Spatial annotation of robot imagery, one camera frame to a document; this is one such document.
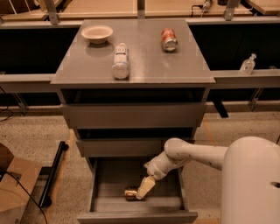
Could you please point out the grey top drawer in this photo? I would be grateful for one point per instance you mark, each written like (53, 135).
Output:
(129, 116)

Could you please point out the brown cardboard box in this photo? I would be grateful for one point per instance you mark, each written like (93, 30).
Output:
(16, 187)

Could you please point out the white plug on back table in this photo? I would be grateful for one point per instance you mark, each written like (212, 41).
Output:
(204, 7)

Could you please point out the orange soda can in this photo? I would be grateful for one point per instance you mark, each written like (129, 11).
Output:
(130, 193)

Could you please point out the grey open bottom drawer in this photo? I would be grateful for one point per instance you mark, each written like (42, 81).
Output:
(165, 204)

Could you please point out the beige paper bowl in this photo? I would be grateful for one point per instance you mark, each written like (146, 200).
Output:
(97, 34)

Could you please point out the white plastic bottle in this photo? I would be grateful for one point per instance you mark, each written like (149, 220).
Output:
(121, 65)

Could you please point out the grey metal rail shelf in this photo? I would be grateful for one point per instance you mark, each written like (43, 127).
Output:
(41, 83)

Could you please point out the grey drawer cabinet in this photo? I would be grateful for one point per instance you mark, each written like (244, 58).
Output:
(155, 76)

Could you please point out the clear sanitizer pump bottle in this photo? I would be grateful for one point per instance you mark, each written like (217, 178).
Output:
(248, 65)

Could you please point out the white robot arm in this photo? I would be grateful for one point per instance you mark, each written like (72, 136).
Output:
(250, 176)

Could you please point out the red soda can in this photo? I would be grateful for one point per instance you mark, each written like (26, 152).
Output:
(169, 39)

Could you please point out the black bar stand left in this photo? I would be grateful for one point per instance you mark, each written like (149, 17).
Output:
(50, 173)

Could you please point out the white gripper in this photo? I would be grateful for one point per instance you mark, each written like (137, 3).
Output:
(157, 170)

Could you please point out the grey middle drawer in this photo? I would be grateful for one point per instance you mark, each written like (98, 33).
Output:
(120, 148)

